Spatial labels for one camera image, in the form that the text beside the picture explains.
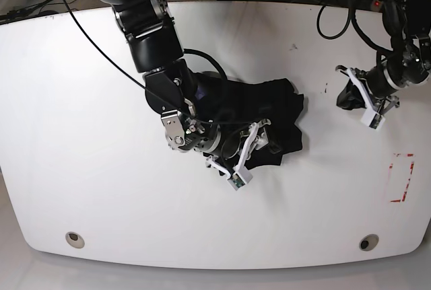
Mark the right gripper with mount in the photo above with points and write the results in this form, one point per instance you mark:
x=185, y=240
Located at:
x=236, y=150

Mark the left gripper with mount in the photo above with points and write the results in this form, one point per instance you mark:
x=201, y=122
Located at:
x=356, y=94

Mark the black T-shirt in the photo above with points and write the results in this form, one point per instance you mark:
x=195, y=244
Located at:
x=241, y=104

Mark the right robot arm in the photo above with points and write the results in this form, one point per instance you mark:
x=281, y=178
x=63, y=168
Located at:
x=170, y=85

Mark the red tape rectangle marking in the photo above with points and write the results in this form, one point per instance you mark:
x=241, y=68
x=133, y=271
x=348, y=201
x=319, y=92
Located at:
x=399, y=177

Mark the power strip with red light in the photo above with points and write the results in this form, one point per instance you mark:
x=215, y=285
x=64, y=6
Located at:
x=376, y=5

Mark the black tripod leg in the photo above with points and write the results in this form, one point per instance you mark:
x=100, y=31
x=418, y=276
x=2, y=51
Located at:
x=36, y=9

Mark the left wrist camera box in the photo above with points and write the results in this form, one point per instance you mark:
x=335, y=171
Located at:
x=372, y=119

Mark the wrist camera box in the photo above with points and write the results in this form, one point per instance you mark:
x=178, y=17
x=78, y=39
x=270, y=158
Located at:
x=372, y=119
x=240, y=178

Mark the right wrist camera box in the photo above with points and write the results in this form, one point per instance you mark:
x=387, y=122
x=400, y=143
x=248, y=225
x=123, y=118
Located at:
x=240, y=178

